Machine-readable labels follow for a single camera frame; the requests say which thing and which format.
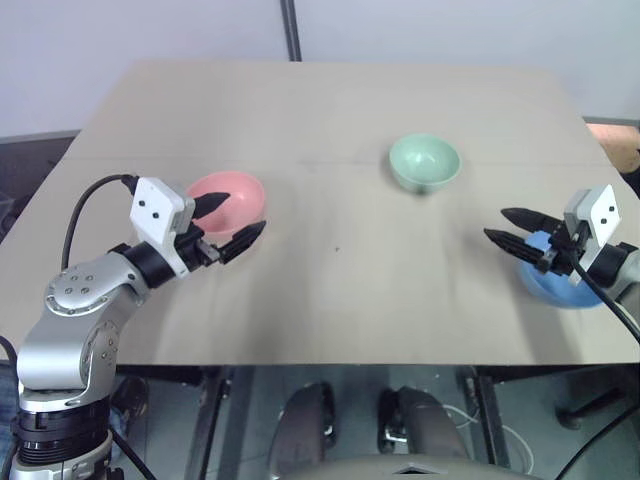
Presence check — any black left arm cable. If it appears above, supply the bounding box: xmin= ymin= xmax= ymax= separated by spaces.
xmin=60 ymin=172 xmax=139 ymax=274

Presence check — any dark rounded shape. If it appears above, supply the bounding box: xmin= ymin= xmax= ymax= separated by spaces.
xmin=377 ymin=385 xmax=471 ymax=464
xmin=272 ymin=381 xmax=337 ymax=476

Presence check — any red bowl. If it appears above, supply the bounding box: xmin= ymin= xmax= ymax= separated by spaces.
xmin=184 ymin=171 xmax=268 ymax=241

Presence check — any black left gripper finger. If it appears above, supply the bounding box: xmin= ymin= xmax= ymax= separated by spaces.
xmin=219 ymin=220 xmax=269 ymax=265
xmin=192 ymin=191 xmax=232 ymax=220

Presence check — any dark vertical wall post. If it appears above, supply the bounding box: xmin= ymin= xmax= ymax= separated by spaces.
xmin=278 ymin=0 xmax=304 ymax=63

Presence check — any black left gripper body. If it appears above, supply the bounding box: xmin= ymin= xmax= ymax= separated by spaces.
xmin=174 ymin=225 xmax=224 ymax=274

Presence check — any grey robot torso edge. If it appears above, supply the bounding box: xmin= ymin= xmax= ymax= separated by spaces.
xmin=287 ymin=452 xmax=544 ymax=480

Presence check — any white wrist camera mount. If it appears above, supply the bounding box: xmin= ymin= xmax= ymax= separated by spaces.
xmin=563 ymin=183 xmax=623 ymax=274
xmin=129 ymin=176 xmax=197 ymax=279

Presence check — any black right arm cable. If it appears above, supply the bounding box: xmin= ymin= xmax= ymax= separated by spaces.
xmin=568 ymin=257 xmax=640 ymax=345

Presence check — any green bowl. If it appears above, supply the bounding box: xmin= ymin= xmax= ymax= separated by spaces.
xmin=388 ymin=132 xmax=462 ymax=197

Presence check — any white floor cable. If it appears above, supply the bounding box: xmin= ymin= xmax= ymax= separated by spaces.
xmin=442 ymin=402 xmax=539 ymax=474

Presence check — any black table frame leg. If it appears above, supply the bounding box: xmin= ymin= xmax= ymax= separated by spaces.
xmin=462 ymin=366 xmax=511 ymax=469
xmin=183 ymin=366 xmax=236 ymax=480

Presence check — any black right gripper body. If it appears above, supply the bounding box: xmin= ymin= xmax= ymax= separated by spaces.
xmin=541 ymin=222 xmax=587 ymax=277

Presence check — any dark grey cabinet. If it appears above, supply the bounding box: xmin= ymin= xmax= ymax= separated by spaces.
xmin=0 ymin=128 xmax=82 ymax=242

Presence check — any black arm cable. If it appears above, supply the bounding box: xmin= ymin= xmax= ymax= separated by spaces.
xmin=60 ymin=172 xmax=139 ymax=274
xmin=568 ymin=257 xmax=640 ymax=345

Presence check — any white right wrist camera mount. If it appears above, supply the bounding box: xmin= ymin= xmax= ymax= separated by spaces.
xmin=563 ymin=183 xmax=623 ymax=274

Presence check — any thin black floor cable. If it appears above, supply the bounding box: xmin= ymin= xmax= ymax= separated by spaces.
xmin=110 ymin=427 xmax=160 ymax=480

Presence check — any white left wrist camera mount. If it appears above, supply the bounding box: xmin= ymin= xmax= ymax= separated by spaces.
xmin=129 ymin=176 xmax=197 ymax=279

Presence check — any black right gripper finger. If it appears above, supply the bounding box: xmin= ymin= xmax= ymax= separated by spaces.
xmin=500 ymin=206 xmax=557 ymax=234
xmin=482 ymin=227 xmax=547 ymax=274

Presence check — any blue bowl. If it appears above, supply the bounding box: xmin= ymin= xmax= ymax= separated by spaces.
xmin=516 ymin=233 xmax=609 ymax=312

